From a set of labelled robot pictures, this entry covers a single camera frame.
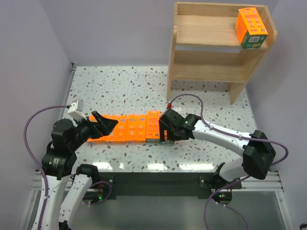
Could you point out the orange sponge box wide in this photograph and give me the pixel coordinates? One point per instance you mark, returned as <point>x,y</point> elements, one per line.
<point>136,128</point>
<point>118,135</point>

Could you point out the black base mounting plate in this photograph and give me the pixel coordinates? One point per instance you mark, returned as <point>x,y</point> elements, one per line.
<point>152,184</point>

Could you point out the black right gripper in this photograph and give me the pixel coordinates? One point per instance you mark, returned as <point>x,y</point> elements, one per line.
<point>166,123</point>

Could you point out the orange sponge box wide left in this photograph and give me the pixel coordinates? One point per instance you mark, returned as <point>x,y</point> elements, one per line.
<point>118,135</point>

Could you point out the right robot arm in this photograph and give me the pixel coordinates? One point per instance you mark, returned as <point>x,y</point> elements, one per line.
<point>256,153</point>

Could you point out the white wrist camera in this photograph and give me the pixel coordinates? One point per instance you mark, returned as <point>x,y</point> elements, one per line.
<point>174,107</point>
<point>75,110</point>

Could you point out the orange sponge box narrow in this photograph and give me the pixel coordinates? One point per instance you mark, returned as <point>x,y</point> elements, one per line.
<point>166,141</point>
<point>152,127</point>

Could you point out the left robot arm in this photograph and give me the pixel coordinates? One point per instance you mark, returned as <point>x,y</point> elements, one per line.
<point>55,210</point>

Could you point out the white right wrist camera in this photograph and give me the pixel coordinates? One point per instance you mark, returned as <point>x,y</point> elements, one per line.
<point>174,107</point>

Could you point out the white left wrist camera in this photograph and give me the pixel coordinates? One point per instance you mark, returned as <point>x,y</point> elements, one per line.
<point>75,110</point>

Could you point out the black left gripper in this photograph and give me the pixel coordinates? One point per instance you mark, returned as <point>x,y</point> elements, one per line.
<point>95,127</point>

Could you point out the orange sponge box wide middle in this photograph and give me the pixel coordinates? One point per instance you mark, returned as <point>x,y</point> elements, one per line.
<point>136,128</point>

